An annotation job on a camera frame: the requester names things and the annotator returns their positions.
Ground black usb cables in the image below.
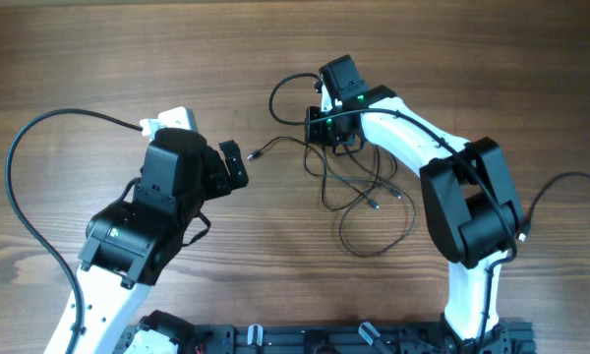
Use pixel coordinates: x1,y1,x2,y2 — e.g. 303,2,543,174
247,136,418,259

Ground separated black usb cable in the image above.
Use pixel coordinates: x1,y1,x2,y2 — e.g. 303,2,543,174
517,171,590,260

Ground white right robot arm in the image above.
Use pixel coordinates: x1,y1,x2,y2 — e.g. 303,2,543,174
305,55,523,353

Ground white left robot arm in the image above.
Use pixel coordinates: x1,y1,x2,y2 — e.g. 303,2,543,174
46,128,249,353

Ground black left camera cable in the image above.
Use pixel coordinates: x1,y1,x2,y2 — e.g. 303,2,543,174
4,108,144,354

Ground black camera cable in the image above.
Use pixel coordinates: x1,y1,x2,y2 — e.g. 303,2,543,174
4,108,144,354
267,73,520,354

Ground black right camera cable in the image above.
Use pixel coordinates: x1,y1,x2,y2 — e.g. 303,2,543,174
267,73,520,354

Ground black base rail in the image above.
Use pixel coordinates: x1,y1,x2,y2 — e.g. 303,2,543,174
122,309,537,354

